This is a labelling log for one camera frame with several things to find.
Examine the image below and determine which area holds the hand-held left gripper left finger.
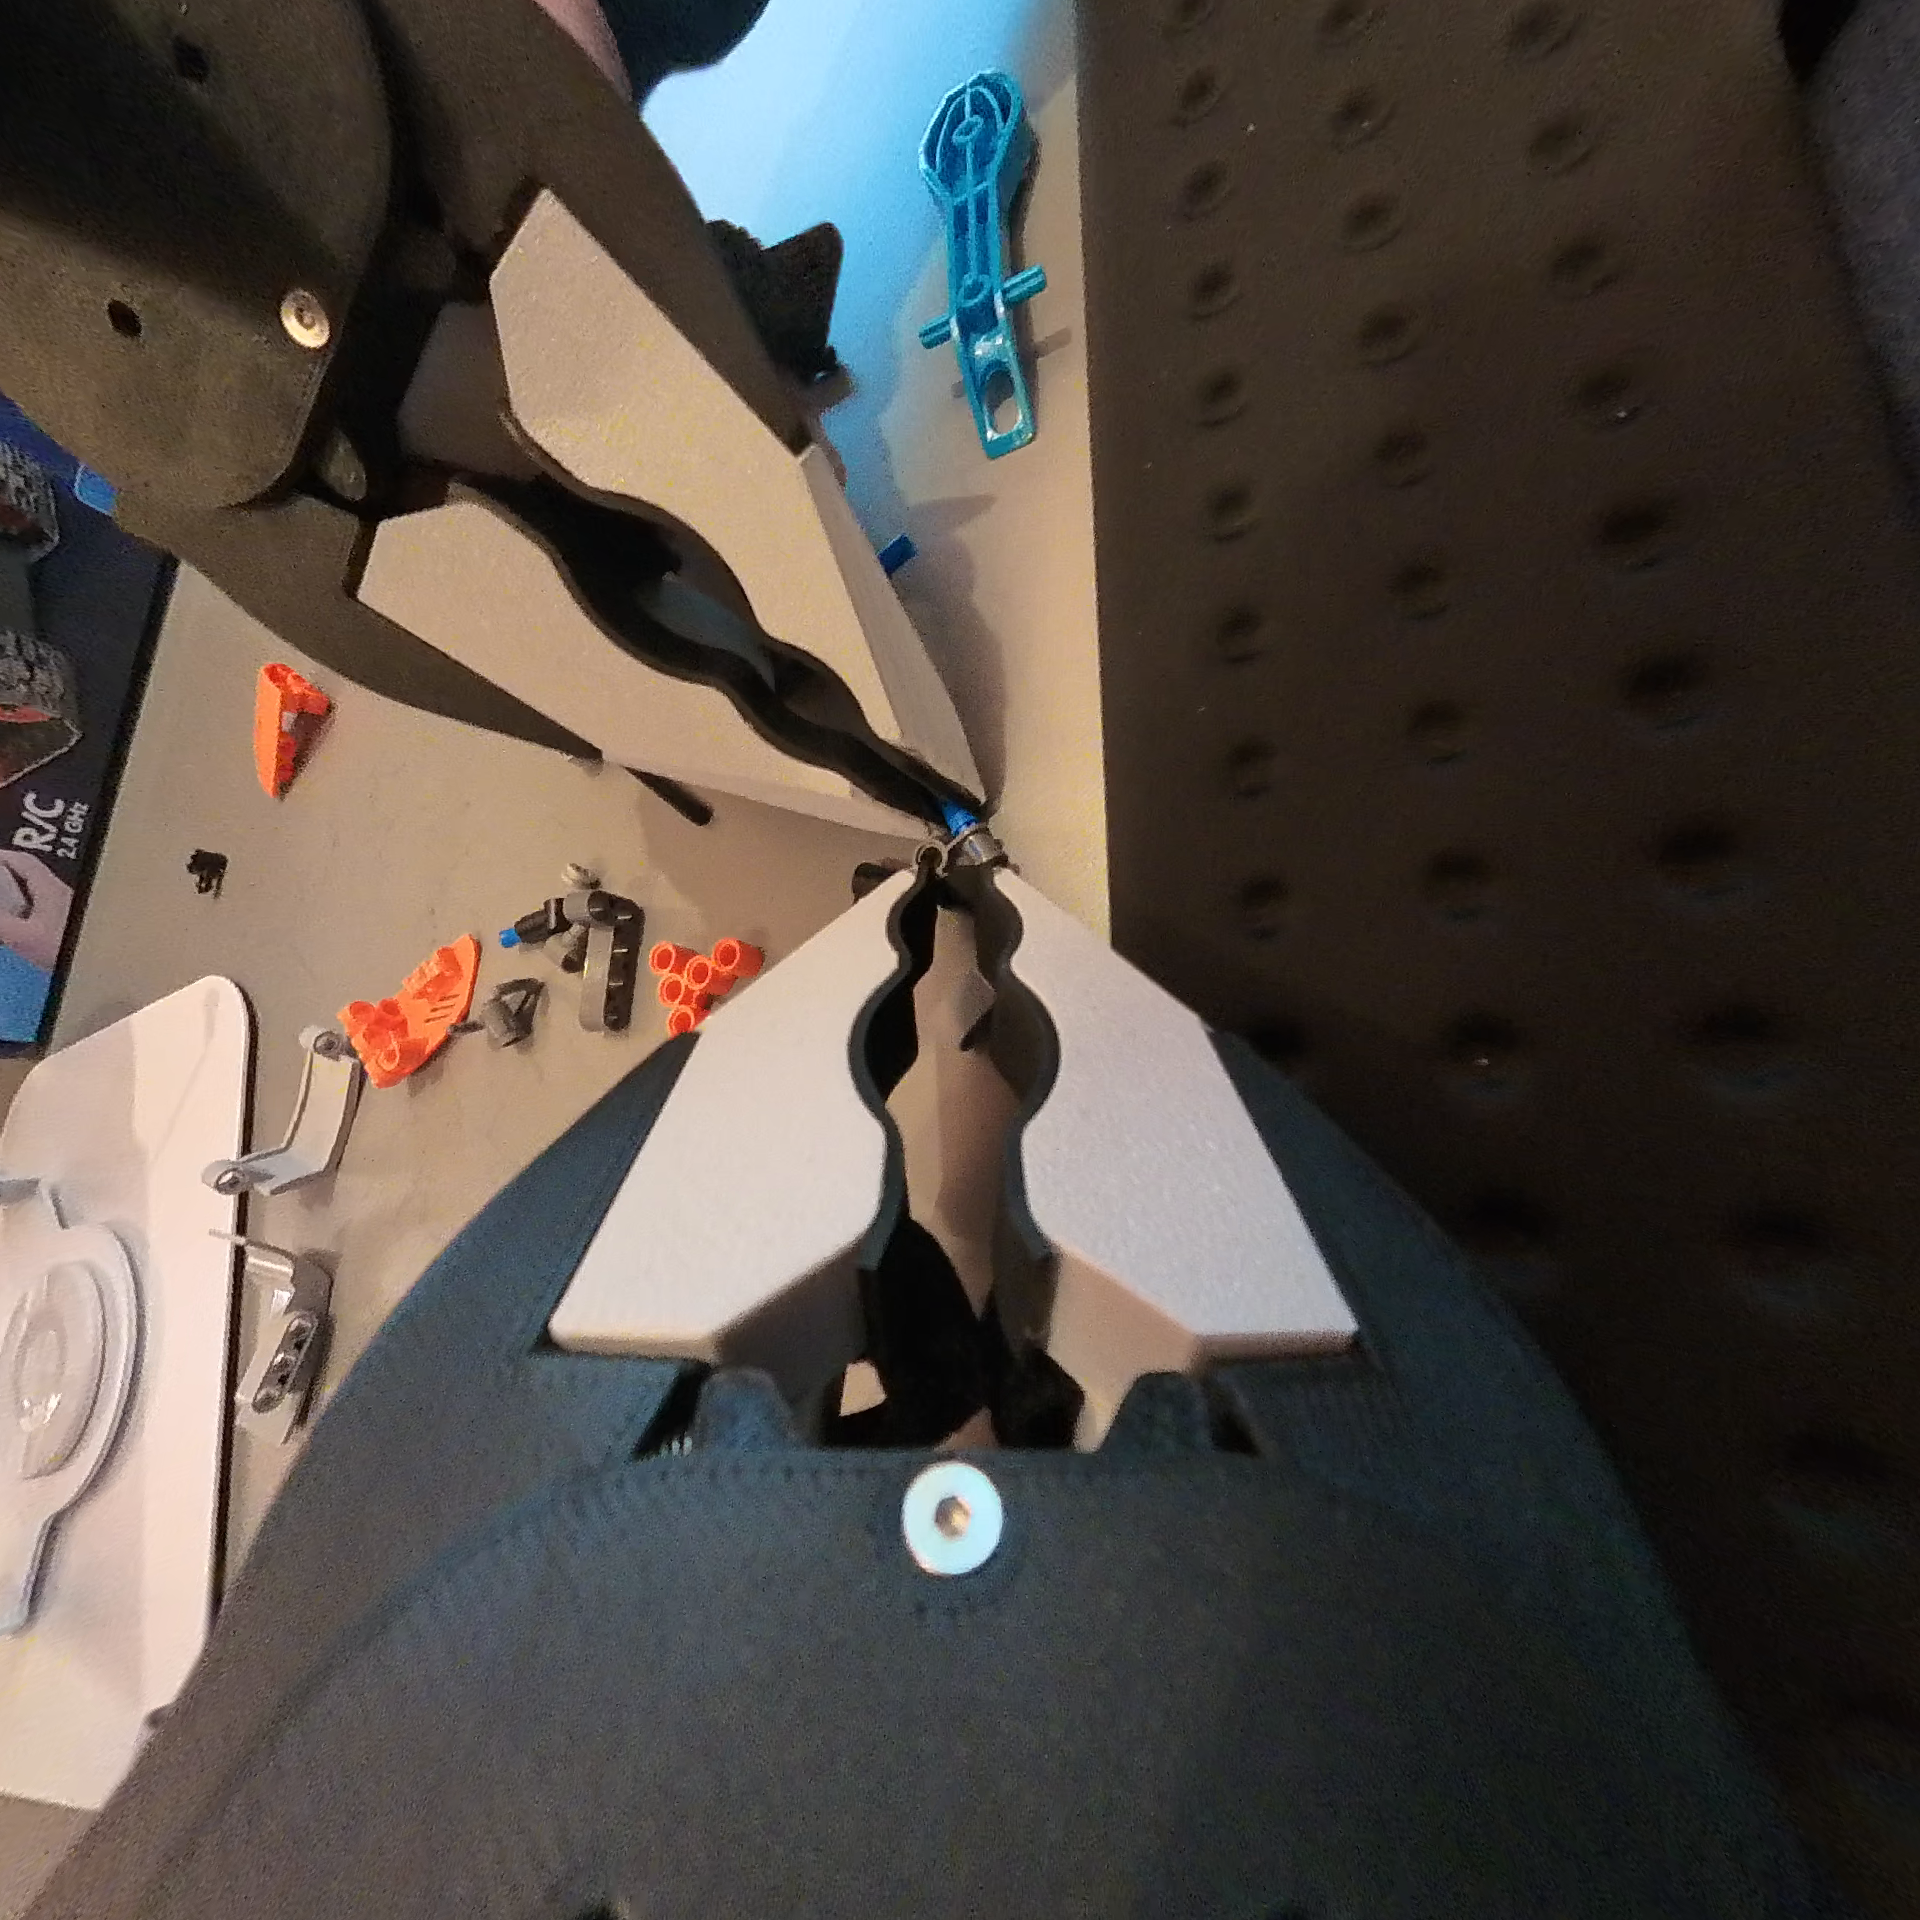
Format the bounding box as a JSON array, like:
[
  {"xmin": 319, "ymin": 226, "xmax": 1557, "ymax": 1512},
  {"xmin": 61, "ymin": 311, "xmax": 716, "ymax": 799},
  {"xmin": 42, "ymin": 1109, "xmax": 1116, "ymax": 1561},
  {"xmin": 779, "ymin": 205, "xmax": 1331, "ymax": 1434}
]
[{"xmin": 545, "ymin": 868, "xmax": 936, "ymax": 1376}]

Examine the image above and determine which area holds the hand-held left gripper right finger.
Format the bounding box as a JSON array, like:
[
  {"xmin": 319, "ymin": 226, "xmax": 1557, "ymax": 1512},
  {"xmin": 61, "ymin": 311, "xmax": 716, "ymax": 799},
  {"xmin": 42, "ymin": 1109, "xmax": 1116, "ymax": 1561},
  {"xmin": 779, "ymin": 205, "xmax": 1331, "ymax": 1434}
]
[{"xmin": 978, "ymin": 868, "xmax": 1361, "ymax": 1385}]

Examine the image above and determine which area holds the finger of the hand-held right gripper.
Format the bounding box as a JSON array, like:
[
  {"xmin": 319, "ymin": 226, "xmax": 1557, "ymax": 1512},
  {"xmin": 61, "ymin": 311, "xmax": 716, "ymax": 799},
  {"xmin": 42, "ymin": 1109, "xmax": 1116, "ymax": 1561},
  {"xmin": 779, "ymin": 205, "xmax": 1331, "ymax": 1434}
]
[
  {"xmin": 488, "ymin": 184, "xmax": 991, "ymax": 799},
  {"xmin": 355, "ymin": 480, "xmax": 939, "ymax": 839}
]

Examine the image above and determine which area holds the orange T-shaped connector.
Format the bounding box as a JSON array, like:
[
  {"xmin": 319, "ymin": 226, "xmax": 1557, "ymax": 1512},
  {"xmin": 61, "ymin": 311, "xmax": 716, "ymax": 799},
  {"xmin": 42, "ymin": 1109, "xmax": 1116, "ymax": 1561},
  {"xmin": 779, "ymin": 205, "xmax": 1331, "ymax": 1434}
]
[{"xmin": 646, "ymin": 937, "xmax": 763, "ymax": 1039}]

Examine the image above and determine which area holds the orange angled panel piece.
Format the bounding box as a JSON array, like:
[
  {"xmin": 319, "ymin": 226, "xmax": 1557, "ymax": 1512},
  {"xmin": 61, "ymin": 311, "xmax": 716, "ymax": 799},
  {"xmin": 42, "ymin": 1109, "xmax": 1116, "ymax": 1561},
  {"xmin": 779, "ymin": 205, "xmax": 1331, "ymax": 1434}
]
[
  {"xmin": 340, "ymin": 931, "xmax": 488, "ymax": 1085},
  {"xmin": 252, "ymin": 660, "xmax": 333, "ymax": 799}
]

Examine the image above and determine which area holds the light blue separator tool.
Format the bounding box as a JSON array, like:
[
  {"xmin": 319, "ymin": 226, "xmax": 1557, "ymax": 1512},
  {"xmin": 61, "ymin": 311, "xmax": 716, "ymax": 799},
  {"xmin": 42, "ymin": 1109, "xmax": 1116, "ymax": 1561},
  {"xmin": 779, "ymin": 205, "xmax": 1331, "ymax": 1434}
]
[{"xmin": 916, "ymin": 68, "xmax": 1047, "ymax": 463}]

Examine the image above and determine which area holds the blue printed cardboard box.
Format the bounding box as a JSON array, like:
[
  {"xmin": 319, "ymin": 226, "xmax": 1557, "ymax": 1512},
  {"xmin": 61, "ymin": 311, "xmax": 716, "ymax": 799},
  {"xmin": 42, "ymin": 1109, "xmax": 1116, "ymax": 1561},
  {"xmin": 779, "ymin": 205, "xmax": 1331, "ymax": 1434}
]
[{"xmin": 0, "ymin": 398, "xmax": 171, "ymax": 1043}]

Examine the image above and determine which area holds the black studded foam mat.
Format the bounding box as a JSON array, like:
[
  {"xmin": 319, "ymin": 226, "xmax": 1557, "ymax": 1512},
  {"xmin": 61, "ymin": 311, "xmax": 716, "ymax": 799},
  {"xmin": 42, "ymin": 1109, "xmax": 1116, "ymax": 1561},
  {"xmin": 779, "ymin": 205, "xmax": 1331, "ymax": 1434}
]
[{"xmin": 1078, "ymin": 0, "xmax": 1920, "ymax": 1920}]

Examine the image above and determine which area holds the white stand with wooden tray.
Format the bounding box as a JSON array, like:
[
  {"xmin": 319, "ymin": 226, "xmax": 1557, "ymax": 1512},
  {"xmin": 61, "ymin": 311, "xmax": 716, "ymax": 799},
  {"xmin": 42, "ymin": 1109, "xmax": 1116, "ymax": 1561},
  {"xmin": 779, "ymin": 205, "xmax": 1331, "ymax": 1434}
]
[{"xmin": 0, "ymin": 973, "xmax": 261, "ymax": 1810}]

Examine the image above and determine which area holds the person's torso in blue sweater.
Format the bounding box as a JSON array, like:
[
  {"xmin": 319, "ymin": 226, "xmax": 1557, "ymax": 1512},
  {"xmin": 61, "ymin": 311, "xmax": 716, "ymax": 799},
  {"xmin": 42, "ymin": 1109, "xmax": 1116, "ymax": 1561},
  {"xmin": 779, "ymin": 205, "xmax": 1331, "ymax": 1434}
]
[{"xmin": 1777, "ymin": 0, "xmax": 1920, "ymax": 454}]

